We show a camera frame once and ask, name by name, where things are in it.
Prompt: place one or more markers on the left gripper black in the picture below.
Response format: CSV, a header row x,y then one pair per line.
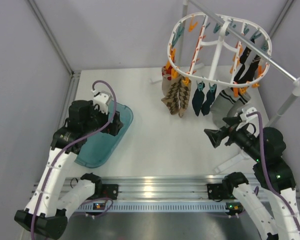
x,y
113,127

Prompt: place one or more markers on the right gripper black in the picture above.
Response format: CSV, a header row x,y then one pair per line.
x,y
216,135

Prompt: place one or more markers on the orange clothes peg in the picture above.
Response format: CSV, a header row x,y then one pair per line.
x,y
243,90
236,91

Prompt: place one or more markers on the navy blue sock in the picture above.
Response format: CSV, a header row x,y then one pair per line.
x,y
206,106
197,100

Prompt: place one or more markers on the teal clothes peg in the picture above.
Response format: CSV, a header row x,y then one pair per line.
x,y
212,87
200,86

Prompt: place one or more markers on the white oval clip hanger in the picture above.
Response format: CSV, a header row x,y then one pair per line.
x,y
201,49

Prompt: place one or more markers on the grey striped sock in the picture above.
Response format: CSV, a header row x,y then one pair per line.
x,y
237,103

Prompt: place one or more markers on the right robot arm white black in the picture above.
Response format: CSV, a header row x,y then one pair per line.
x,y
271,171

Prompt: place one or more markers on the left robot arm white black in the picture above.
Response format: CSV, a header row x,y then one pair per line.
x,y
47,214

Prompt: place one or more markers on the teal plastic basket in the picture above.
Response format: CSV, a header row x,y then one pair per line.
x,y
99,147

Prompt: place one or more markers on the grey sock in basket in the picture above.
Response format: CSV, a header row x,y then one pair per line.
x,y
220,107

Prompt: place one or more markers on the beige sock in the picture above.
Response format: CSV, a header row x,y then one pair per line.
x,y
168,87

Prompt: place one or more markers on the brown checkered sock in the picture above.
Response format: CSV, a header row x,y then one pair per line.
x,y
177,96

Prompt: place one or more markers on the metal drying rack stand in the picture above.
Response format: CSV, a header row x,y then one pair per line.
x,y
256,48

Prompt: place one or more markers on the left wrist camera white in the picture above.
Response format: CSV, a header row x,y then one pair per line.
x,y
101,101

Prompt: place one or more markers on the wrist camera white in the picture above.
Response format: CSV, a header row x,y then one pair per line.
x,y
101,101
246,114

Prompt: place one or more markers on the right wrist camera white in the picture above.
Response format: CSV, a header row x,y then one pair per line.
x,y
246,114

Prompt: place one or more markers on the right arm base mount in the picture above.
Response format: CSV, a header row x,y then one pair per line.
x,y
217,192

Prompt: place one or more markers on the aluminium rail frame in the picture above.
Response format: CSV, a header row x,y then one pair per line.
x,y
161,156

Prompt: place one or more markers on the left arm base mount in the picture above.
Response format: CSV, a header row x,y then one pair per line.
x,y
105,191

